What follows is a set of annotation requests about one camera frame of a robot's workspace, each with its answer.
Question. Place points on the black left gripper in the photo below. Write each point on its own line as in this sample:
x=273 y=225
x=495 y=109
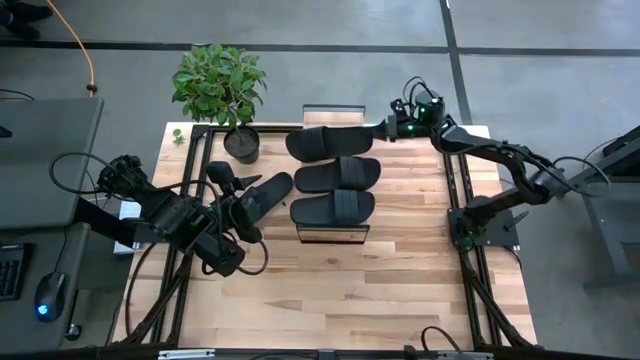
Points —
x=230 y=210

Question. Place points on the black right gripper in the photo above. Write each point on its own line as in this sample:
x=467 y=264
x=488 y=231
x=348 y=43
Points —
x=402 y=129

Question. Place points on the black foam slide sandal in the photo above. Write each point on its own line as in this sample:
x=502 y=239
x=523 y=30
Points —
x=320 y=176
x=272 y=190
x=315 y=210
x=325 y=143

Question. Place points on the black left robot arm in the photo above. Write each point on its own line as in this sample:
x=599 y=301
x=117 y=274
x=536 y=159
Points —
x=165 y=212

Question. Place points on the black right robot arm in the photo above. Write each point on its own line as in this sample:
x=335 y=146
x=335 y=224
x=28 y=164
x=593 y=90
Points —
x=500 y=150

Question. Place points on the fallen green leaf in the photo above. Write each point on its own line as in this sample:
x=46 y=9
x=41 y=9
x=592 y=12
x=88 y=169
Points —
x=178 y=134

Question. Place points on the white box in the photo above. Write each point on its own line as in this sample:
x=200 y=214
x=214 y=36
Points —
x=127 y=210

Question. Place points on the green potted plant, black pot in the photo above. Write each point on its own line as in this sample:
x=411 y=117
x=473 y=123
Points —
x=220 y=85

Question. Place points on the grey desk top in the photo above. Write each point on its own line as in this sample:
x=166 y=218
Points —
x=45 y=160
x=30 y=340

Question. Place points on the black caster wheel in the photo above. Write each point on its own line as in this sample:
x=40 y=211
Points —
x=74 y=331

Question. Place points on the black mouse with blue light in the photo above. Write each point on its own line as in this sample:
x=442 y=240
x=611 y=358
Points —
x=50 y=295

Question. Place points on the grey metal stand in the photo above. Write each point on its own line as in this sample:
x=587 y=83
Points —
x=615 y=210

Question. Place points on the black keyboard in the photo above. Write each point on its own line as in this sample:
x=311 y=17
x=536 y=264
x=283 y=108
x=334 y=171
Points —
x=10 y=272

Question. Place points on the person's shoes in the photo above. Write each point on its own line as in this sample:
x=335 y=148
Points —
x=25 y=12

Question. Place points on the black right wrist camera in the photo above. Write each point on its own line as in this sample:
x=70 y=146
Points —
x=400 y=107

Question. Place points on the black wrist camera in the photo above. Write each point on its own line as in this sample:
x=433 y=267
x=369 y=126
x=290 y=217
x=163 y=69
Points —
x=400 y=107
x=220 y=172

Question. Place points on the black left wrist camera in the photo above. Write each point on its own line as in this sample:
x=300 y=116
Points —
x=220 y=172

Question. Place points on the black aluminium table frame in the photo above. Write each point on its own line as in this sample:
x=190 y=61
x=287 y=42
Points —
x=200 y=131

